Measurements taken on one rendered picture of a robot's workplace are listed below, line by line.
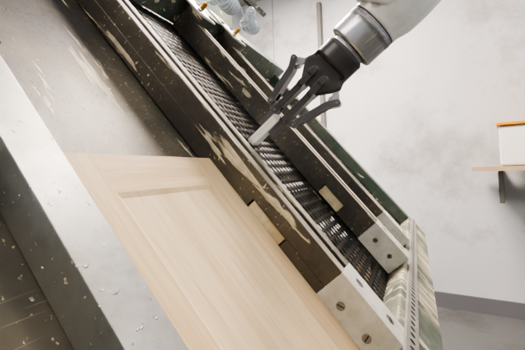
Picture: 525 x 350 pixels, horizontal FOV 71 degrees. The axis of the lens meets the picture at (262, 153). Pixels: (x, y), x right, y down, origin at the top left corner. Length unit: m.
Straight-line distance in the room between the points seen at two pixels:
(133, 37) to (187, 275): 0.51
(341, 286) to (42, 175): 0.42
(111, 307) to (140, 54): 0.55
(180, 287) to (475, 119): 3.21
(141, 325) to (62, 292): 0.06
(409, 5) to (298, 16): 3.55
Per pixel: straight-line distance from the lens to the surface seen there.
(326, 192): 1.11
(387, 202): 2.08
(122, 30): 0.81
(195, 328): 0.37
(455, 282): 3.59
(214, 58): 1.30
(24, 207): 0.34
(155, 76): 0.73
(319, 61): 0.68
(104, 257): 0.32
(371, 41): 0.65
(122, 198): 0.42
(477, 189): 3.45
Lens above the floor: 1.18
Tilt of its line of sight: 3 degrees up
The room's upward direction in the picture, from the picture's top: 2 degrees counter-clockwise
